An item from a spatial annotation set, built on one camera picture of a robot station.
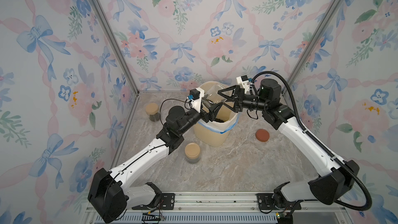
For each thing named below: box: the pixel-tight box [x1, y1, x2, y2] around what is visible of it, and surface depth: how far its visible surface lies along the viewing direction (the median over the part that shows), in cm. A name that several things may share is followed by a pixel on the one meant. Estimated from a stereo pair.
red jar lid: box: [255, 128, 270, 143], surface depth 97 cm
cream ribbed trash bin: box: [193, 111, 240, 147], surface depth 73 cm
